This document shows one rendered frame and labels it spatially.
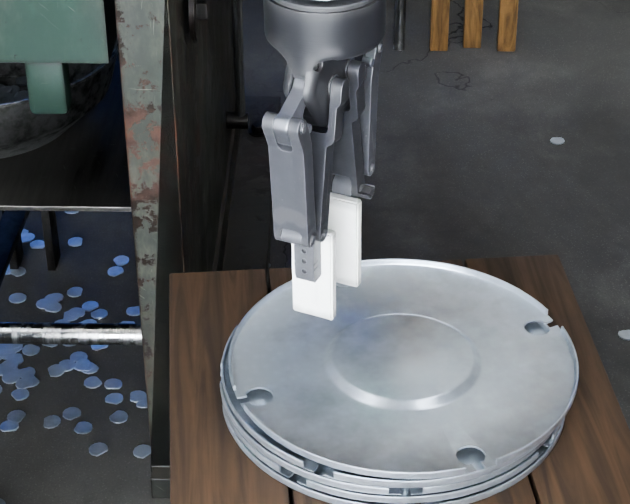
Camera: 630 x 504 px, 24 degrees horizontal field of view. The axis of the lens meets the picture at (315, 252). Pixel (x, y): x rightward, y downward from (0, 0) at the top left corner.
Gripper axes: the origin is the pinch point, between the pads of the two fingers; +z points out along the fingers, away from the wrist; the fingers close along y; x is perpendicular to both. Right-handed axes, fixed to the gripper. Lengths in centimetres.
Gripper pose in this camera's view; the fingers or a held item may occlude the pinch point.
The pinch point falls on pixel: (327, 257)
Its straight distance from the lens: 99.3
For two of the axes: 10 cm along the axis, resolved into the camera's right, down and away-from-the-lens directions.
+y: -4.2, 5.1, -7.5
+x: 9.1, 2.3, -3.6
